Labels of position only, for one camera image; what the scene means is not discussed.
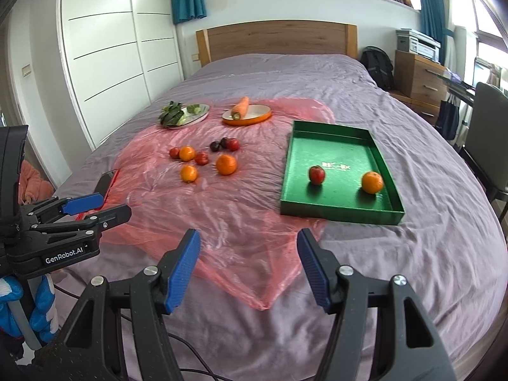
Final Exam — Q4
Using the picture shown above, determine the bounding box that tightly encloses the green tray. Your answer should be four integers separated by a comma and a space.
280, 120, 405, 226

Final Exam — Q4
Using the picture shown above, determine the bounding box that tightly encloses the black cable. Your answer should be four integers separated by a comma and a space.
51, 282, 231, 381

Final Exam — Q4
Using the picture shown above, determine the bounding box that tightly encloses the white plate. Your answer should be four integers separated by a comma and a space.
166, 104, 210, 130

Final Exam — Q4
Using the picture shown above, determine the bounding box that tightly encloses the pink cloth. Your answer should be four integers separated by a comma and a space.
18, 161, 54, 203

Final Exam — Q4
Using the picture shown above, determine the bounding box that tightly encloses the wooden bed headboard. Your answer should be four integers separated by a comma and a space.
196, 20, 358, 68

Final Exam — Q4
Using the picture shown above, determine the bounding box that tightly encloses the carrot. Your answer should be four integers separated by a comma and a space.
231, 96, 250, 120

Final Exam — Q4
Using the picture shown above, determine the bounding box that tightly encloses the desk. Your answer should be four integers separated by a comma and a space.
440, 69, 477, 106

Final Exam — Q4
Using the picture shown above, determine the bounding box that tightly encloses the wooden drawer cabinet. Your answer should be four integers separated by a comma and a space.
391, 50, 451, 124

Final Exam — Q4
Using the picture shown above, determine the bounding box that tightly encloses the grey office chair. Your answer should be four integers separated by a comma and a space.
460, 81, 508, 203

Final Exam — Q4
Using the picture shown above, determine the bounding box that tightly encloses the white printer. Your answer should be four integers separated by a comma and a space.
396, 29, 442, 63

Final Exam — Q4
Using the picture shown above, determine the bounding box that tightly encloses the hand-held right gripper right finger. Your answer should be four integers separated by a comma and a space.
297, 228, 457, 381

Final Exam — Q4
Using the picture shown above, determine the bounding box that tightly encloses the red plastic sheet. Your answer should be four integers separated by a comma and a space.
77, 97, 336, 311

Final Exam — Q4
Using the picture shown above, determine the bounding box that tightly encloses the black smartphone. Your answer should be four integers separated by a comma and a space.
92, 169, 120, 207

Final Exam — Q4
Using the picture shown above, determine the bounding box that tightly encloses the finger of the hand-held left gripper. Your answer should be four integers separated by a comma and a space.
30, 204, 132, 244
22, 192, 106, 225

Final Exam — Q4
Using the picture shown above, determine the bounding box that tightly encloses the dark hanging bag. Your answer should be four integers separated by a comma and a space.
436, 97, 461, 140

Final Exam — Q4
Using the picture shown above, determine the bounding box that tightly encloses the window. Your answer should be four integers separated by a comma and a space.
472, 0, 508, 88

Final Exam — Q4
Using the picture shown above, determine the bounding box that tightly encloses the orange plate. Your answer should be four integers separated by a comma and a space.
221, 104, 273, 127

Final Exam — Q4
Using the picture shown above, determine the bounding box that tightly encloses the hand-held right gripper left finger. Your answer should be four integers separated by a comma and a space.
34, 228, 201, 381

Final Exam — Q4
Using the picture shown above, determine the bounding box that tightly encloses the person's left hand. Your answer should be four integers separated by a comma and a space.
0, 273, 60, 344

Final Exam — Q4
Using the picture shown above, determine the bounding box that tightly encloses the black backpack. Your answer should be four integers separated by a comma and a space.
360, 45, 395, 92

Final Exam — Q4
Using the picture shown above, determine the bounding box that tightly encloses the white wardrobe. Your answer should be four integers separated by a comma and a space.
59, 0, 185, 149

